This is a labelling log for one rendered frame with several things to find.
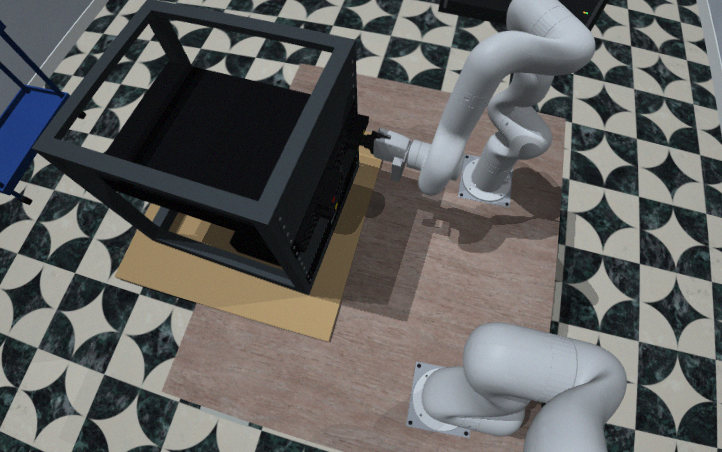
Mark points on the tan flat board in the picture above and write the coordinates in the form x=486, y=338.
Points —
x=174, y=272

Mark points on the black metal rack frame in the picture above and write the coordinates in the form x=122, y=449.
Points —
x=230, y=134

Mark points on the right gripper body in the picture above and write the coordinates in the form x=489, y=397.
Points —
x=387, y=149

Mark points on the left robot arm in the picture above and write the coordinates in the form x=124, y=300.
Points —
x=506, y=359

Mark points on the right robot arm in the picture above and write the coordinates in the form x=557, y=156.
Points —
x=523, y=134

